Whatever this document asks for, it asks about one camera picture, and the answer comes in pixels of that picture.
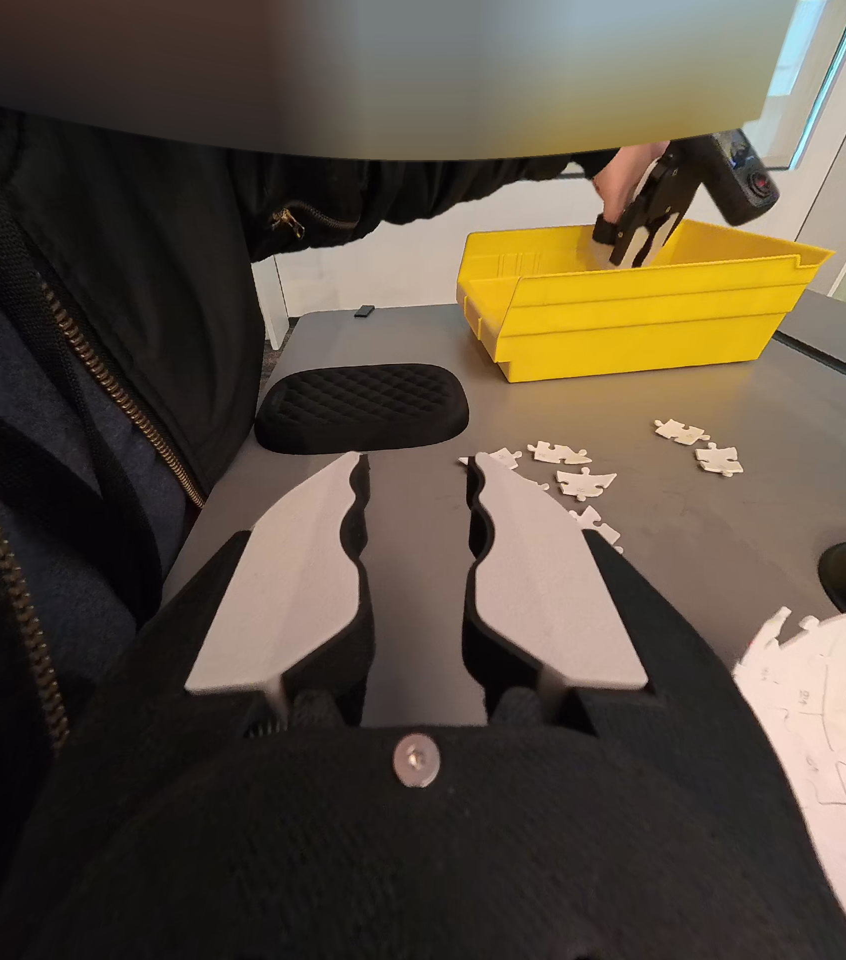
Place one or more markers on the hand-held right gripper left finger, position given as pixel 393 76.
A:
pixel 280 600

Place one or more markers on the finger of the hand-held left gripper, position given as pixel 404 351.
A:
pixel 652 241

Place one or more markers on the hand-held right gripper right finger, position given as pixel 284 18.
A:
pixel 558 600

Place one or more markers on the yellow plastic bin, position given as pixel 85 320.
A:
pixel 633 330

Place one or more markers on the spread of white jigsaw pieces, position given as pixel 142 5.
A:
pixel 584 484

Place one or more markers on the partly built puzzle ball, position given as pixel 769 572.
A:
pixel 835 750

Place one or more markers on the person's left forearm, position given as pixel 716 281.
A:
pixel 468 187

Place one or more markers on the person's left hand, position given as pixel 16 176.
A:
pixel 622 180

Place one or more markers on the large window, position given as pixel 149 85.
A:
pixel 805 60

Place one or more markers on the person's jacketed torso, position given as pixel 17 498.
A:
pixel 130 262

